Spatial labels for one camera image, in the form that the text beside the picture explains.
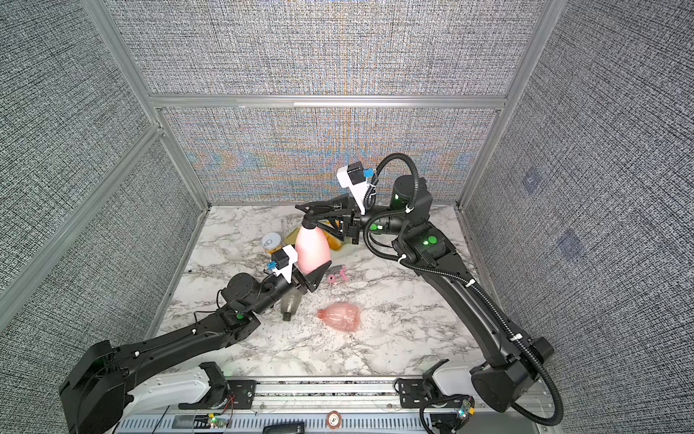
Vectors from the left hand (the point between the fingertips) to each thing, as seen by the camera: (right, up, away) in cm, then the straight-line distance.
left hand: (325, 250), depth 65 cm
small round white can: (-23, 0, +36) cm, 42 cm away
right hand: (-1, +8, -12) cm, 15 cm away
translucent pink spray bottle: (+4, -23, +22) cm, 32 cm away
